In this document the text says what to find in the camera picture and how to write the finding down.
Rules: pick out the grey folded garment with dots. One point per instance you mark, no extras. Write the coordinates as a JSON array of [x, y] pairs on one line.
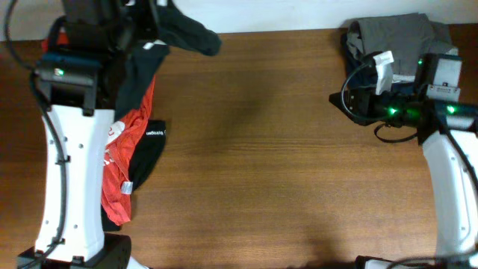
[[406, 36]]

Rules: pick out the red soccer t-shirt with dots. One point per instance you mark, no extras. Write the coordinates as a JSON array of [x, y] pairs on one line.
[[123, 138]]

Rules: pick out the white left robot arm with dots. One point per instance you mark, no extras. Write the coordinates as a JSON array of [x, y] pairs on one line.
[[75, 84]]

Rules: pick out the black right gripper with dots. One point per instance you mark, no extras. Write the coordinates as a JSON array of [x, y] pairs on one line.
[[362, 102]]

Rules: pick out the black garment with white logo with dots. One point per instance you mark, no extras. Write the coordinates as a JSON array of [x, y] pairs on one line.
[[147, 153]]

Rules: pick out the dark green t-shirt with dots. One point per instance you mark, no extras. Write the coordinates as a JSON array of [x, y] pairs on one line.
[[147, 55]]

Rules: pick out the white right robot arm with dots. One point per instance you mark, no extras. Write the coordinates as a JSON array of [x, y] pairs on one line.
[[447, 133]]

